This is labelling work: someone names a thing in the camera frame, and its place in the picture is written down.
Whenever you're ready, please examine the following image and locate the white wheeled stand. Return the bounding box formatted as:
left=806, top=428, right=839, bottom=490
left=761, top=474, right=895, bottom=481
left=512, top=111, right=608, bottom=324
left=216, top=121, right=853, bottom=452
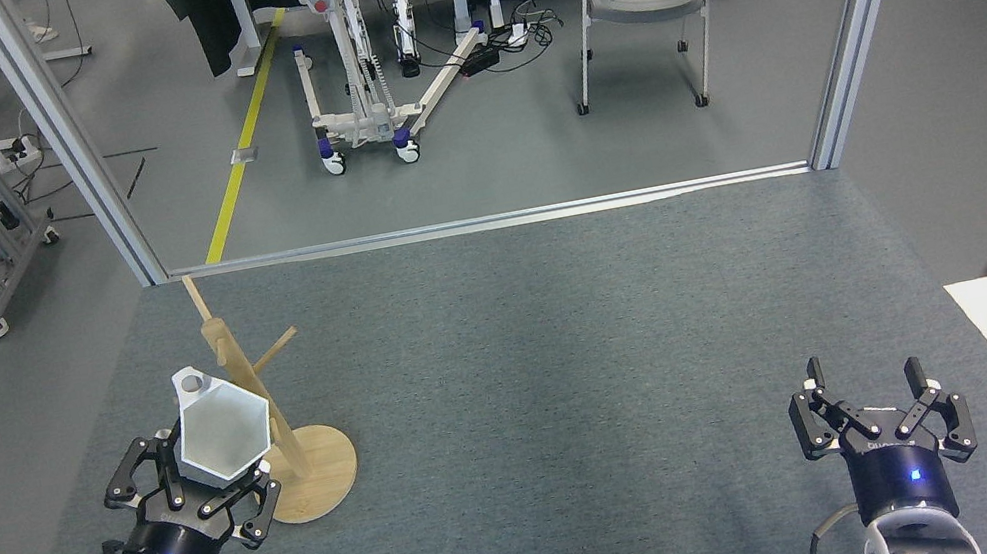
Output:
left=260, top=0, right=510, bottom=185

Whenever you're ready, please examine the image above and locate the white power strip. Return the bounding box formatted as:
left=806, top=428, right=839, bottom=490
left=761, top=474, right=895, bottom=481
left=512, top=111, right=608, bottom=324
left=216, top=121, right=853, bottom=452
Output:
left=7, top=134, right=45, bottom=165
left=488, top=20, right=533, bottom=52

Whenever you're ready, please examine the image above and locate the wooden cup rack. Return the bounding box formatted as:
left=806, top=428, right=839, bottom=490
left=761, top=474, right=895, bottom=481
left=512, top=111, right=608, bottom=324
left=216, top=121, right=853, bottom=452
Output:
left=181, top=252, right=367, bottom=537

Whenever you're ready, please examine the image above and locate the white hexagonal cup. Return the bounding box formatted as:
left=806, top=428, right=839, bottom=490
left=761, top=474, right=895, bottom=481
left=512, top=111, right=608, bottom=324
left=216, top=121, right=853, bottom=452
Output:
left=165, top=353, right=284, bottom=496

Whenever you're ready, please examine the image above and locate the black power strip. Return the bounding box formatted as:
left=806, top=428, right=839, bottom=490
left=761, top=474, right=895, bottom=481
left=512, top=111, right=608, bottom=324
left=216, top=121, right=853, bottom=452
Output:
left=457, top=42, right=505, bottom=78

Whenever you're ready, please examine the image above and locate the silver frame post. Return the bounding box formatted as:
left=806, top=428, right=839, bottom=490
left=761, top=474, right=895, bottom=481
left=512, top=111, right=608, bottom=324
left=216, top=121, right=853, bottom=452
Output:
left=782, top=0, right=979, bottom=173
left=0, top=0, right=171, bottom=312

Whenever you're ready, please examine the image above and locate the silver frame rail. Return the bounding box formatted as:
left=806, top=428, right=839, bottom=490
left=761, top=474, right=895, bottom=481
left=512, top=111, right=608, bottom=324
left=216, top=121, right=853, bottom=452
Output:
left=166, top=157, right=816, bottom=287

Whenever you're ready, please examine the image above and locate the slim white stand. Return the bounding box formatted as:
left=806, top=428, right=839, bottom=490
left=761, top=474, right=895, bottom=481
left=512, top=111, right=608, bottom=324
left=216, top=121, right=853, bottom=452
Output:
left=387, top=0, right=430, bottom=81

